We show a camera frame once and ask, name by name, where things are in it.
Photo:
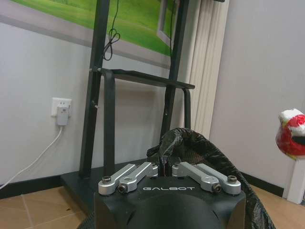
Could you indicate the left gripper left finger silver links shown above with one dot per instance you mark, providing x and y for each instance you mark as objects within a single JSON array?
[{"x": 128, "y": 177}]

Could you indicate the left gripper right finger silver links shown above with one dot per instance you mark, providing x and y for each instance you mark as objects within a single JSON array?
[{"x": 209, "y": 179}]

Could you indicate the black mesh trash bin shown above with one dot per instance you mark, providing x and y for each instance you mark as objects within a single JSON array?
[{"x": 214, "y": 152}]

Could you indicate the black plastic bin liner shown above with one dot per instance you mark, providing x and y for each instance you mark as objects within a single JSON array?
[{"x": 177, "y": 140}]

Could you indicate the black metal display stand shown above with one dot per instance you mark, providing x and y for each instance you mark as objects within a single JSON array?
[{"x": 95, "y": 95}]

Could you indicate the white plug adapter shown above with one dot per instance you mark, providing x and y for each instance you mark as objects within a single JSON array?
[{"x": 62, "y": 116}]

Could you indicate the red white plush toy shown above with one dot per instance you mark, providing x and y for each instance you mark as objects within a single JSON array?
[{"x": 291, "y": 137}]

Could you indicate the beige pleated curtain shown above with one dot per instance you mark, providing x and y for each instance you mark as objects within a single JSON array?
[{"x": 205, "y": 59}]

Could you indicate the white furniture post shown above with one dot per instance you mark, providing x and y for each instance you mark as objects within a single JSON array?
[{"x": 295, "y": 181}]

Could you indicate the white wall power socket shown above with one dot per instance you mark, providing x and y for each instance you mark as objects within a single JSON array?
[{"x": 61, "y": 107}]

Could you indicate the green meadow wall picture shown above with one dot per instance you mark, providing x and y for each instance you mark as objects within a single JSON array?
[{"x": 133, "y": 23}]

